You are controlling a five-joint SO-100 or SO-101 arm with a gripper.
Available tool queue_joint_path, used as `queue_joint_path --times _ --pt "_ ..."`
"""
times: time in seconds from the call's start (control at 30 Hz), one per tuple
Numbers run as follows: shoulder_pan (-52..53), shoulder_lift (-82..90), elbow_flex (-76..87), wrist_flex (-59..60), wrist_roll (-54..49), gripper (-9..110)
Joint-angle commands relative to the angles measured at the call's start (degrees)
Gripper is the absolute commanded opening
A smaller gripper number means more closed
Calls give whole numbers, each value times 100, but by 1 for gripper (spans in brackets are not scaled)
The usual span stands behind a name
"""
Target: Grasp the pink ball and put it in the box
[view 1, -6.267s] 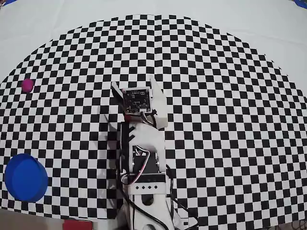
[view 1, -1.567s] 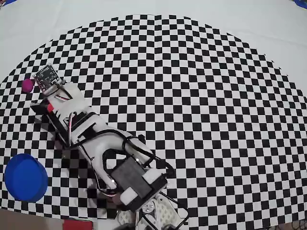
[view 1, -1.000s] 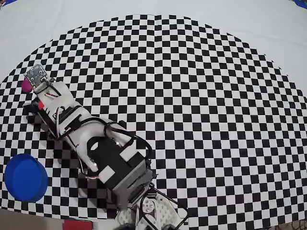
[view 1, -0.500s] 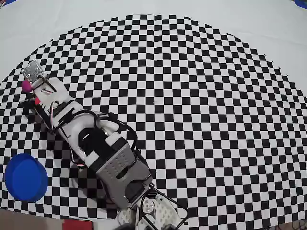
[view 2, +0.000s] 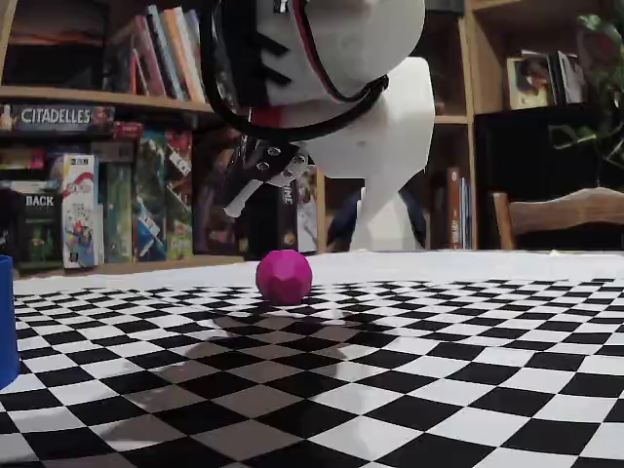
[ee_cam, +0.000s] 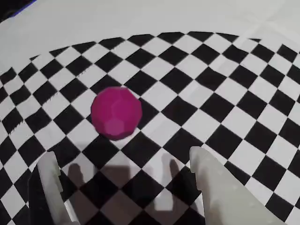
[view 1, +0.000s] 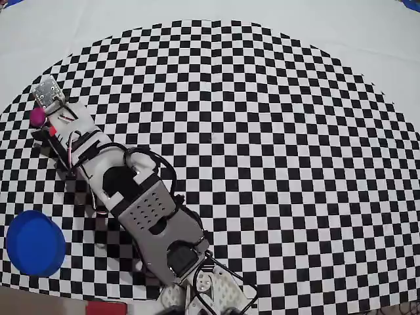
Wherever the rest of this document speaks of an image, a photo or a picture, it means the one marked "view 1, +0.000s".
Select black white checkered mat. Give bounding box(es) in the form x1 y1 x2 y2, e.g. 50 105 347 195
0 0 420 314

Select red white black servo wire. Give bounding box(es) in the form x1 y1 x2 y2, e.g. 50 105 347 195
66 130 83 172

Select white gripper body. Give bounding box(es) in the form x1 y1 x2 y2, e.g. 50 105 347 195
47 102 113 165

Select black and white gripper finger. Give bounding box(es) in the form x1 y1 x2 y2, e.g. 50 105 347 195
31 126 75 173

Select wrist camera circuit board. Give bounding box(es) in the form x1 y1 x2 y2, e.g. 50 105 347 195
31 74 66 111

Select pink ball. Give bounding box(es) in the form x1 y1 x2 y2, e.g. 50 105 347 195
29 107 47 128

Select blue round box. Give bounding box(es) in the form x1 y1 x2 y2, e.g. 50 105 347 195
5 209 67 277

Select red flat object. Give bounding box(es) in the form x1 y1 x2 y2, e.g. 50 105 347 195
87 301 129 315

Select black camera cable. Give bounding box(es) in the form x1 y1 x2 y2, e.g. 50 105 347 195
123 147 184 211

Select tangled dark cables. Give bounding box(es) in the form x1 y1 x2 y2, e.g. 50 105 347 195
373 300 420 315

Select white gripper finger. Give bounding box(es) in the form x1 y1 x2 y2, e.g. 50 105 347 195
45 103 72 127

